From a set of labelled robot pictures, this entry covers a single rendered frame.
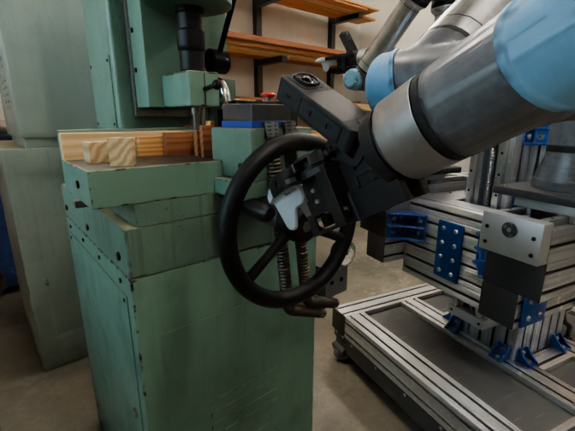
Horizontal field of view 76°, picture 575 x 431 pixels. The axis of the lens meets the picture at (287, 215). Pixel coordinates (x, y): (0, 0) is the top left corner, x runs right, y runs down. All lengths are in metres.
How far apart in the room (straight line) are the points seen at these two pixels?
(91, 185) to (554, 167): 0.93
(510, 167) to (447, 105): 0.94
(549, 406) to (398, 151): 1.13
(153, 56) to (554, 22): 0.80
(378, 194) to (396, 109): 0.08
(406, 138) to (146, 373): 0.63
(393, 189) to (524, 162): 0.94
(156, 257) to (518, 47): 0.59
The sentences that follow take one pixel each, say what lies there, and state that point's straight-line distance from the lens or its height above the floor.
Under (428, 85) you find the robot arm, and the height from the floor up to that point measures 1.00.
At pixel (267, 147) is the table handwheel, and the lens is 0.53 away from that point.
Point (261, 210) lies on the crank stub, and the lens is 0.47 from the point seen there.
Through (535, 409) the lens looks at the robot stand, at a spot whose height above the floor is 0.21.
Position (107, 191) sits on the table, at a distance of 0.63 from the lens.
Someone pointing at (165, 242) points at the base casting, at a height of 0.76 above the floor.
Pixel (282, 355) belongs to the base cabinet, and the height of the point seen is 0.41.
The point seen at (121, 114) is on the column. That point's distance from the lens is 0.99.
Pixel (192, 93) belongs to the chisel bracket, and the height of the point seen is 1.02.
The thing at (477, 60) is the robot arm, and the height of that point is 1.01.
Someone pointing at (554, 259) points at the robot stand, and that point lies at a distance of 0.95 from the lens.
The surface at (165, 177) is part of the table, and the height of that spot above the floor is 0.88.
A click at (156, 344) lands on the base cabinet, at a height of 0.57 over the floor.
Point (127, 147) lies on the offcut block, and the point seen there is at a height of 0.93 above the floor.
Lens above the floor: 0.98
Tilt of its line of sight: 15 degrees down
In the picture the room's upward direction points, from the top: straight up
